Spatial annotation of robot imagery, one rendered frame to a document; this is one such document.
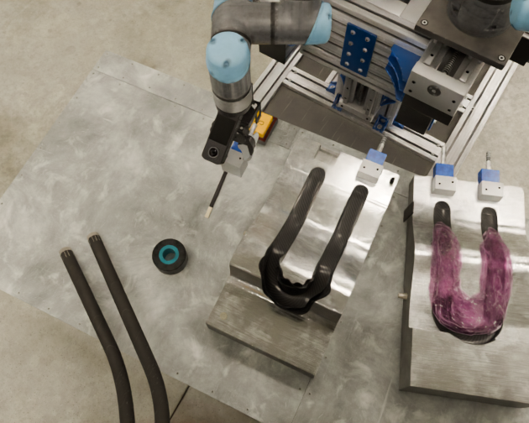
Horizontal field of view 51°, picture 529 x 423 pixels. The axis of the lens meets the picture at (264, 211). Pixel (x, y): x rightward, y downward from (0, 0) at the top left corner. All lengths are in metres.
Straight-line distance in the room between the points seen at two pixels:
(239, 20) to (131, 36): 1.75
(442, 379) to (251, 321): 0.41
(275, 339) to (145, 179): 0.53
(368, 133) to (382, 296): 0.98
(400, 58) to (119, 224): 0.82
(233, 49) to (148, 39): 1.78
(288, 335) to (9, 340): 1.33
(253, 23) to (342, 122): 1.19
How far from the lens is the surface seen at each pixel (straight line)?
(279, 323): 1.23
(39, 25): 2.95
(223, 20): 1.05
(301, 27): 1.05
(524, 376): 1.27
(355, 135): 2.17
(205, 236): 1.36
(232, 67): 0.97
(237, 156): 1.27
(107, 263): 1.33
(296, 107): 2.21
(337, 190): 1.30
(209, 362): 1.28
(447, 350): 1.22
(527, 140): 2.61
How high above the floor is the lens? 2.07
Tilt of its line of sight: 68 degrees down
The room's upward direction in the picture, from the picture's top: 2 degrees counter-clockwise
